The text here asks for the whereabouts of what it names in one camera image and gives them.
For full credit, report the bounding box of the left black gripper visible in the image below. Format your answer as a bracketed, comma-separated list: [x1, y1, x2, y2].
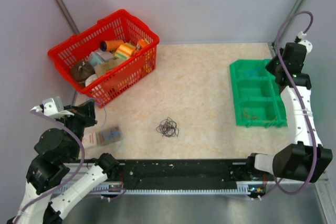
[58, 98, 99, 159]

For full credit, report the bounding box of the thin red wire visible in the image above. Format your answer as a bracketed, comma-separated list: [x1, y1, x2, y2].
[237, 110, 280, 127]

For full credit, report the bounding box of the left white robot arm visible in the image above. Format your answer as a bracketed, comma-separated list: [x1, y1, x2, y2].
[8, 97, 119, 223]

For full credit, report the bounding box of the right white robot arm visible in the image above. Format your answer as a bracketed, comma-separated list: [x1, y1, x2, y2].
[245, 39, 333, 183]

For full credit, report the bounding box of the white round lid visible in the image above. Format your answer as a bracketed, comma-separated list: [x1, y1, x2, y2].
[85, 74, 98, 87]

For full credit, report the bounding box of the brown round bun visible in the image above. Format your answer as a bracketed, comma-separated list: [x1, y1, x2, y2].
[70, 60, 95, 82]

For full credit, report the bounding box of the brown cardboard box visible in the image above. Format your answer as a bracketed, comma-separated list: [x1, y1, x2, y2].
[94, 58, 125, 78]

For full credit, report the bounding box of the red plastic shopping basket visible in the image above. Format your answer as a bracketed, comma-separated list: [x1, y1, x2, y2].
[48, 9, 160, 107]

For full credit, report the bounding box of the pale blue box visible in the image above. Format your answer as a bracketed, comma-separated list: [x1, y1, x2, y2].
[88, 49, 115, 66]

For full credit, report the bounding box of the green compartment tray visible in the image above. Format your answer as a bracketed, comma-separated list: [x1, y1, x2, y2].
[229, 59, 287, 128]

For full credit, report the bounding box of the yellow striped sponge pack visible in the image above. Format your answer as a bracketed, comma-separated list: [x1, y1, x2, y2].
[114, 42, 136, 59]

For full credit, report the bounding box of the orange snack packet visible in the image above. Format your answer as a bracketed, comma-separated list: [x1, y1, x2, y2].
[136, 38, 150, 51]

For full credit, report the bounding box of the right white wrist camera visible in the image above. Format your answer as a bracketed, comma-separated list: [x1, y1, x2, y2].
[295, 31, 313, 54]

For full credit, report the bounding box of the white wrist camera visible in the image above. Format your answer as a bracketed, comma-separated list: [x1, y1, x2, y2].
[30, 96, 75, 119]
[295, 31, 313, 54]

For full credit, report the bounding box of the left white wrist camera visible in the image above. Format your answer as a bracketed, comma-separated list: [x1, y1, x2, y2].
[30, 96, 75, 119]

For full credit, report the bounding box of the tangled dark wire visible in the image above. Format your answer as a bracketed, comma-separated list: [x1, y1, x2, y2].
[155, 119, 180, 138]

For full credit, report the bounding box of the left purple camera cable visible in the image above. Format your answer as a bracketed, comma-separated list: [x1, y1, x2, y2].
[13, 110, 128, 224]

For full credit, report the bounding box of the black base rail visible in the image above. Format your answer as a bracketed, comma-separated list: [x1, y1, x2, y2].
[107, 159, 265, 190]

